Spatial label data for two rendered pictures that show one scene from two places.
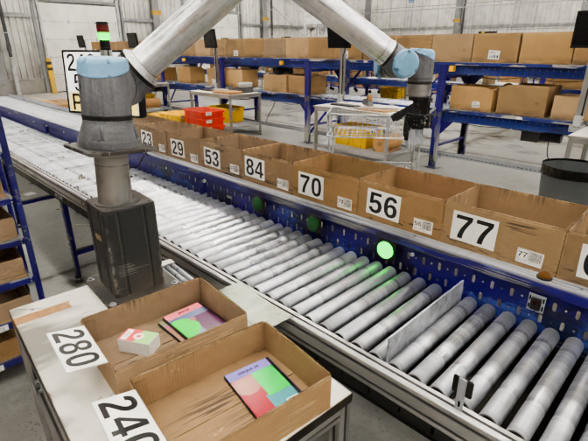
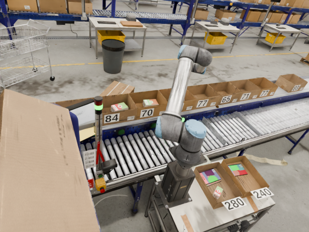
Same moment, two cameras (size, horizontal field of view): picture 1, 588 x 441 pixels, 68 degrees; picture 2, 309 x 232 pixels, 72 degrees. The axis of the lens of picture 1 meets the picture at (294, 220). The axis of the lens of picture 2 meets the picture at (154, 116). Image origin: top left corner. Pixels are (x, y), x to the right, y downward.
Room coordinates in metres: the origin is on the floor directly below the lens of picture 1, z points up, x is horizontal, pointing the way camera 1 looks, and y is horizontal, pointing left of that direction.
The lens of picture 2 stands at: (1.47, 1.73, 2.41)
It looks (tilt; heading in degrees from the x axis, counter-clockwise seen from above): 38 degrees down; 282
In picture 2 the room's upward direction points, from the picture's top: 12 degrees clockwise
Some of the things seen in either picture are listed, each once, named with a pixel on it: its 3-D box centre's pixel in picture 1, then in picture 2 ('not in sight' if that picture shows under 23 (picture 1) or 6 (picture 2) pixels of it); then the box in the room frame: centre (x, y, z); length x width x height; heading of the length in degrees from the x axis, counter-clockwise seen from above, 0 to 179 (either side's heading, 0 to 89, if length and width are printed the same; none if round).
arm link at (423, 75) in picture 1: (420, 66); not in sight; (1.70, -0.47, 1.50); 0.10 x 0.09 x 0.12; 96
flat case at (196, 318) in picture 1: (198, 323); (209, 176); (1.12, 0.29, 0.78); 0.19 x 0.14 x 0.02; 44
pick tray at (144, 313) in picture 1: (166, 330); (216, 183); (1.05, 0.37, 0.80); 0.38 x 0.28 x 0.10; 130
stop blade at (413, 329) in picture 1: (428, 318); (213, 130); (1.17, -0.43, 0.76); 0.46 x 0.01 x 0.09; 135
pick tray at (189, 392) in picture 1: (232, 393); (243, 175); (0.81, 0.15, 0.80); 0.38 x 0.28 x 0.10; 128
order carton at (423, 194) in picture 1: (416, 200); (175, 100); (1.73, -0.51, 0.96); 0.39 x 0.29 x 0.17; 45
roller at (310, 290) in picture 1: (326, 282); not in sight; (1.47, -0.13, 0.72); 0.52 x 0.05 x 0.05; 135
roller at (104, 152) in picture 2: (194, 220); (106, 159); (2.11, 0.52, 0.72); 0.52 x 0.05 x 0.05; 135
